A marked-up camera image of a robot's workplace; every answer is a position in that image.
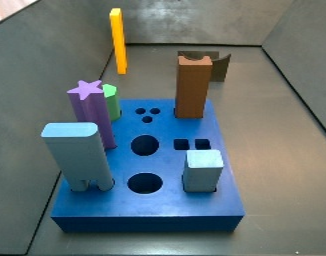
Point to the green hexagon block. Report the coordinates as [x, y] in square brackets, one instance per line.
[113, 101]

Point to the purple star block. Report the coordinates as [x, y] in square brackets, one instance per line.
[90, 108]

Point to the blue peg board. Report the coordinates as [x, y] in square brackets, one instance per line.
[148, 200]

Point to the brown notched block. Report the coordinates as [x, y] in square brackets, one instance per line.
[193, 78]

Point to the yellow double-square block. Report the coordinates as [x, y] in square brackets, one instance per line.
[118, 38]

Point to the light blue square block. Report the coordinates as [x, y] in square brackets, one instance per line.
[204, 166]

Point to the light blue arch block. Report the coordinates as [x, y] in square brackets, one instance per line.
[78, 151]

